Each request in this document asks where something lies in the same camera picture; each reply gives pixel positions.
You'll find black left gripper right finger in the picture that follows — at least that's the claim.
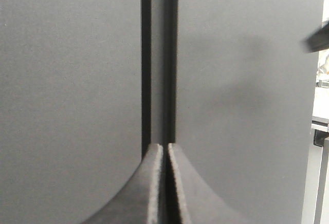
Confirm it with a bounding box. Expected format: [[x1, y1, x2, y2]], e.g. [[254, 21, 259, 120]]
[[168, 143, 247, 223]]

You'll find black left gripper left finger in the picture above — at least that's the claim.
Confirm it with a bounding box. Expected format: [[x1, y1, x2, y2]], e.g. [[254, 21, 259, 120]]
[[84, 143, 162, 223]]

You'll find dark grey left fridge door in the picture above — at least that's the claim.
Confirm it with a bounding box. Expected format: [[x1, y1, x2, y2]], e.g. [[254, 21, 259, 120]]
[[1, 0, 141, 223]]

